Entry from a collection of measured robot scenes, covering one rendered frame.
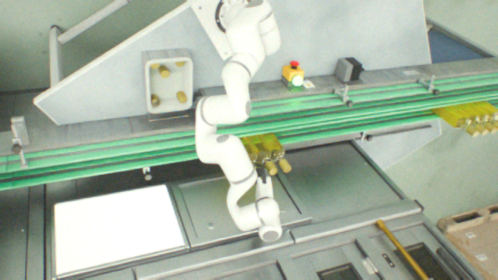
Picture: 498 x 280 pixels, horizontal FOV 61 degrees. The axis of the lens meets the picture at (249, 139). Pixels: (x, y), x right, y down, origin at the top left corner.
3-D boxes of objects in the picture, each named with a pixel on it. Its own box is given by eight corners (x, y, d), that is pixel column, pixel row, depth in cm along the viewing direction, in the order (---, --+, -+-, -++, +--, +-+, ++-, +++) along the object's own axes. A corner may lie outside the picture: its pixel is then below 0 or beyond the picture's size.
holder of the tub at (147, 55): (145, 113, 172) (149, 124, 167) (141, 50, 156) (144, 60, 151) (186, 108, 178) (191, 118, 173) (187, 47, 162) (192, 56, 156)
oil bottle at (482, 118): (445, 105, 219) (487, 136, 198) (449, 96, 216) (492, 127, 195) (453, 104, 221) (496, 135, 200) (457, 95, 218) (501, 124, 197)
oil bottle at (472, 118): (436, 107, 217) (478, 138, 196) (440, 97, 214) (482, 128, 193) (445, 105, 219) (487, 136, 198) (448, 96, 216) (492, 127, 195)
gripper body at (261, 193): (275, 218, 147) (270, 195, 156) (278, 196, 141) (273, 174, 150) (253, 218, 146) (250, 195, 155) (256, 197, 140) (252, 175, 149)
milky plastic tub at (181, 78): (144, 103, 169) (148, 114, 163) (141, 51, 156) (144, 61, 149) (187, 98, 175) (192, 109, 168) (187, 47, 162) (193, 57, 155)
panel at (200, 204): (51, 208, 155) (52, 285, 129) (50, 202, 153) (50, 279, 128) (275, 167, 185) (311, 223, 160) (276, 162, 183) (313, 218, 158)
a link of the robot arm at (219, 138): (270, 146, 129) (231, 145, 138) (243, 87, 118) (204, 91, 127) (244, 182, 118) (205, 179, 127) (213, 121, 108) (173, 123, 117)
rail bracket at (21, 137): (18, 138, 155) (15, 177, 139) (7, 98, 145) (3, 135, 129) (33, 136, 157) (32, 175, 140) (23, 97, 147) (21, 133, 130)
